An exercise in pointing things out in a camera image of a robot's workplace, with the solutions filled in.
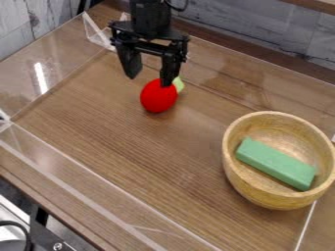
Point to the red toy fruit green stem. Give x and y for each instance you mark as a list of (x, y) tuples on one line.
[(157, 98)]

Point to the clear acrylic tray wall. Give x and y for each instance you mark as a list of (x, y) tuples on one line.
[(110, 217)]

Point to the clear acrylic corner bracket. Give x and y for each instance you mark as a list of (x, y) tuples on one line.
[(96, 35)]

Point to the green rectangular block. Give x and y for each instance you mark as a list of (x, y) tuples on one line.
[(276, 164)]

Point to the wooden bowl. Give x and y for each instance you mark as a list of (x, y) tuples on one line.
[(297, 138)]

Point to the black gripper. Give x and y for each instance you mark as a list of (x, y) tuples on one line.
[(153, 42)]

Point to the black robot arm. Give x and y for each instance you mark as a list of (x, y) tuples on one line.
[(150, 14)]

